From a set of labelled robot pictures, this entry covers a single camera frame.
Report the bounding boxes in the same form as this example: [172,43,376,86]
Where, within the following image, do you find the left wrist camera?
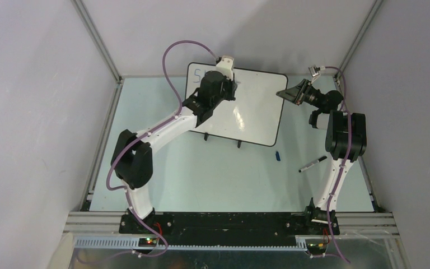
[215,55,235,81]

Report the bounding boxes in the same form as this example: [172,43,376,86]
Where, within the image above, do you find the grey cable duct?
[74,236,307,252]

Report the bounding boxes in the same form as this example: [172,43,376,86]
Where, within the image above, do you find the blue marker cap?
[275,151,281,161]

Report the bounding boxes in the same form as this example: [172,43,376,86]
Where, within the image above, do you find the white whiteboard black frame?
[192,68,288,146]

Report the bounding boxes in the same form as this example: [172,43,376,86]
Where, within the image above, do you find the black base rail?
[119,211,328,247]

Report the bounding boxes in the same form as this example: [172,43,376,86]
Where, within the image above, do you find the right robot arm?
[276,79,367,234]

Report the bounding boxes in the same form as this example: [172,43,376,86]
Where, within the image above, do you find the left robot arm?
[110,70,237,234]

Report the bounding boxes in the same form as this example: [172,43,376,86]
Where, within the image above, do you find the black marker pen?
[298,155,327,173]

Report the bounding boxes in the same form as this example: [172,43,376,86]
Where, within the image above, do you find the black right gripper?
[277,78,324,109]

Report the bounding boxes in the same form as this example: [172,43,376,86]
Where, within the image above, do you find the wire whiteboard stand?
[203,132,242,149]

